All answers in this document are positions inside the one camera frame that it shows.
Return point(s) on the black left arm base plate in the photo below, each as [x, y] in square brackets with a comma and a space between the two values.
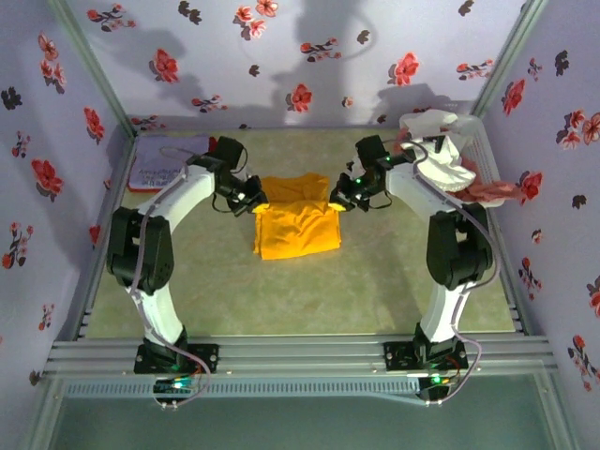
[206, 356]

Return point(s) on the yellow t-shirt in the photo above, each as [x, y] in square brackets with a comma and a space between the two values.
[295, 225]

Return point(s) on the controller board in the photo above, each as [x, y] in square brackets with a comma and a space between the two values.
[175, 386]
[438, 382]

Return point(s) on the aluminium frame rail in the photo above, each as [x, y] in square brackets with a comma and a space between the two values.
[304, 351]

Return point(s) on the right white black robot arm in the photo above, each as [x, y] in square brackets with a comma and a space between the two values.
[422, 187]

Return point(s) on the right controller board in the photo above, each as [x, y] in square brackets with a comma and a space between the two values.
[438, 382]

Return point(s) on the white t-shirt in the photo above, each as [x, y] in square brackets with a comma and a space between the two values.
[445, 169]

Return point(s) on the folded red t-shirt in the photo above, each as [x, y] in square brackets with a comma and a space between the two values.
[140, 189]

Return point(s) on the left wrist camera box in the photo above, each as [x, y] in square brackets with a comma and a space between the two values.
[240, 196]

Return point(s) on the left controller board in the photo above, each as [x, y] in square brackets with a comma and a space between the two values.
[175, 386]

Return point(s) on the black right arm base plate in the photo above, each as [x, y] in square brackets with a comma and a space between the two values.
[398, 356]

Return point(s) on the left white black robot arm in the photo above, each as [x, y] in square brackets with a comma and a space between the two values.
[187, 187]

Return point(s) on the aluminium corner post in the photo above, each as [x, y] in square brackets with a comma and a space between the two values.
[506, 56]
[89, 61]

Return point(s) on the white plastic basket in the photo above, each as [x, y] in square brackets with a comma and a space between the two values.
[485, 150]

